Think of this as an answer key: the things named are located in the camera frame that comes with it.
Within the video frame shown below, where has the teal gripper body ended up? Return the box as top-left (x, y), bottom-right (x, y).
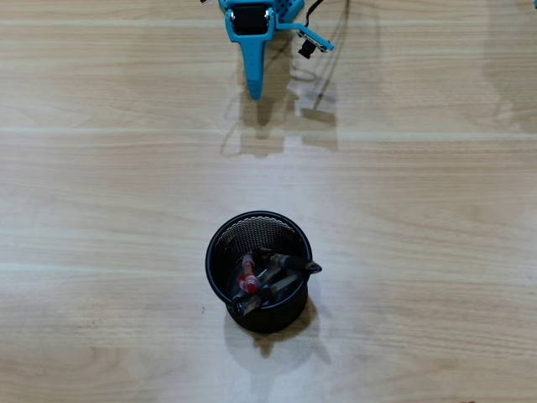
top-left (217, 0), bottom-right (306, 44)

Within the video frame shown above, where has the clear pen with grey grip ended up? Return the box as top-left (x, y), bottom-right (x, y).
top-left (251, 263), bottom-right (302, 304)

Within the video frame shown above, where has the black camera cable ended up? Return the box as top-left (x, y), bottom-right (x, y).
top-left (300, 0), bottom-right (326, 24)

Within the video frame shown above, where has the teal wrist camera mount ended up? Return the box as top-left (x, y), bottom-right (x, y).
top-left (274, 20), bottom-right (336, 60)

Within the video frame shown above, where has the black retractable pen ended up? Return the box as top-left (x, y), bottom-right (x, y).
top-left (253, 247), bottom-right (324, 277)

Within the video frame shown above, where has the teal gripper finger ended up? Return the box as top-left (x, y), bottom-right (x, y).
top-left (239, 38), bottom-right (270, 102)

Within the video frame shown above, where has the red retractable pen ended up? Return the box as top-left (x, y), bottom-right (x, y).
top-left (237, 253), bottom-right (261, 294)

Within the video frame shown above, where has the black mesh pen holder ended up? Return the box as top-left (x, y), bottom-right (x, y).
top-left (204, 210), bottom-right (315, 335)

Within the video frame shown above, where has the clear stick pen black cap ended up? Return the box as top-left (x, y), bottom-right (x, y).
top-left (230, 293), bottom-right (263, 317)

